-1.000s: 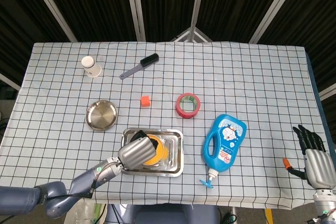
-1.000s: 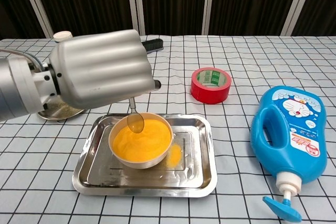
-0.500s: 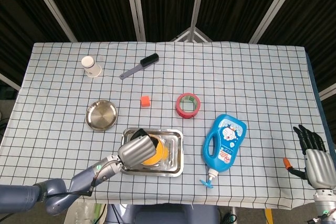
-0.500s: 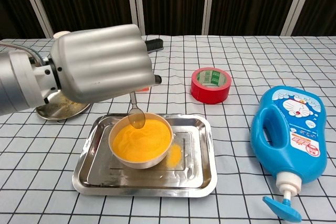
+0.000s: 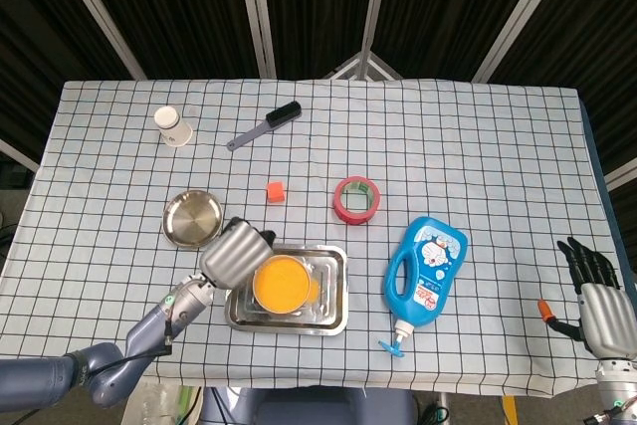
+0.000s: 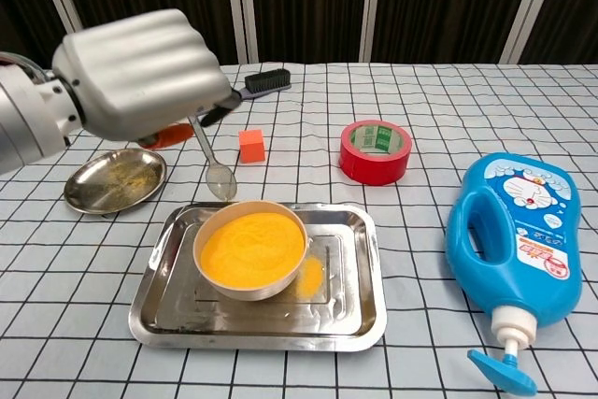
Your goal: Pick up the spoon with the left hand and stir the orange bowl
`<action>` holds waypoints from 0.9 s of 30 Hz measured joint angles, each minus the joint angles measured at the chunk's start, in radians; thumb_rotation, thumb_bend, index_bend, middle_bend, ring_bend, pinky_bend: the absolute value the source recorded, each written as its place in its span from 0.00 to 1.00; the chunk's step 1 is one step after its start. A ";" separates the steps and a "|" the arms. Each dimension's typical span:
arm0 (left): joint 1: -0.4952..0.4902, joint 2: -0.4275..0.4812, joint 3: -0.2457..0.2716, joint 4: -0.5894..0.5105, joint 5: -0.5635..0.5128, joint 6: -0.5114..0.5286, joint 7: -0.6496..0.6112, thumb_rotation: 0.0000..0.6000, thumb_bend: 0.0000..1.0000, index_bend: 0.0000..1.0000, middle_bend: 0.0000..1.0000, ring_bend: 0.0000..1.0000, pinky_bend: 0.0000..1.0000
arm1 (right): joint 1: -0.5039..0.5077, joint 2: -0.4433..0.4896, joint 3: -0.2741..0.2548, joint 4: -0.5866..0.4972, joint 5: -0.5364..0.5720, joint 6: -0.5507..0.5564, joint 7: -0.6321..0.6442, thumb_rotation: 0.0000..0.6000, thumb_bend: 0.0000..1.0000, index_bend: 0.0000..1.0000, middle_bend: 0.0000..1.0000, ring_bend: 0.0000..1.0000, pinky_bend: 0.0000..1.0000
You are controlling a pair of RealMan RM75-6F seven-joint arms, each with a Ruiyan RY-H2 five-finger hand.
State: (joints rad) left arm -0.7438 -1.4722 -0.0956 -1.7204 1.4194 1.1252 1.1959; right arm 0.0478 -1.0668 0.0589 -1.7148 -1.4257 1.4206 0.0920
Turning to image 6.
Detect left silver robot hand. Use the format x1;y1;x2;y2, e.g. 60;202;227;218
50;8;243;150

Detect clear plastic spoon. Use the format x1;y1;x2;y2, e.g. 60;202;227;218
186;113;238;201

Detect round steel plate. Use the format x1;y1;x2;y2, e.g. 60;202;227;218
64;148;167;216

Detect bowl of orange powder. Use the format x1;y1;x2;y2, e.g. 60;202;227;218
192;200;309;302

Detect orange cube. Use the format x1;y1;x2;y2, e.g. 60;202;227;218
238;129;266;164

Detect black folding screen white frames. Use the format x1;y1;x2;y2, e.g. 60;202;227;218
0;0;598;71

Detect red tape roll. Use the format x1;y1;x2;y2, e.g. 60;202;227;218
338;120;414;187

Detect rectangular steel tray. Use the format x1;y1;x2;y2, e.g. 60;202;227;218
128;202;388;352

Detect blue checked tablecloth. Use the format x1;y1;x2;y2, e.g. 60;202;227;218
0;61;598;399

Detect blue pump detergent bottle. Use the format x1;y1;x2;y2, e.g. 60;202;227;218
445;151;584;395

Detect black brush with grey handle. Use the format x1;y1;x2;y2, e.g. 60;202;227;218
228;67;292;102

